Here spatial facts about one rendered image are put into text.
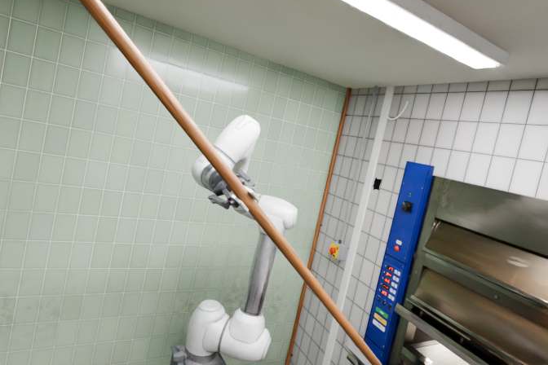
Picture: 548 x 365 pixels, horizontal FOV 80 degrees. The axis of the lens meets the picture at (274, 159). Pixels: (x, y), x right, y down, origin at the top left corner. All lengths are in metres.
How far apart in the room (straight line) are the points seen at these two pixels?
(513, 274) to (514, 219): 0.22
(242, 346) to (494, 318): 1.10
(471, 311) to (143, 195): 1.75
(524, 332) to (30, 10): 2.55
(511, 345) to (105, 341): 2.05
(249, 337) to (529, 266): 1.21
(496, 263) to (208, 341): 1.32
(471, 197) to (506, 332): 0.57
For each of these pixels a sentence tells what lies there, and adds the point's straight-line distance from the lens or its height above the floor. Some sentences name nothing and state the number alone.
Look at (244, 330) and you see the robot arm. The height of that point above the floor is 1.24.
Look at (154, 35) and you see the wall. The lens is 2.00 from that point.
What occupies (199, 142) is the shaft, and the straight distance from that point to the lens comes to 0.75.
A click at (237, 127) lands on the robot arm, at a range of 1.10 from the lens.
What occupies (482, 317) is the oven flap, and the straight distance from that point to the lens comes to 1.83.
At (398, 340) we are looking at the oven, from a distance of 2.12.
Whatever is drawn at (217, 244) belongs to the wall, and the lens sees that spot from 2.23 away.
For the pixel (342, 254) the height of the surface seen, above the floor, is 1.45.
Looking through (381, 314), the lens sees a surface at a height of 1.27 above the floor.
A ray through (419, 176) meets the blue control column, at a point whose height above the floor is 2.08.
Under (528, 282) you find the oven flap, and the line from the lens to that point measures 1.71.
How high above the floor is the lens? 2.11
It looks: 3 degrees down
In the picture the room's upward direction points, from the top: 12 degrees clockwise
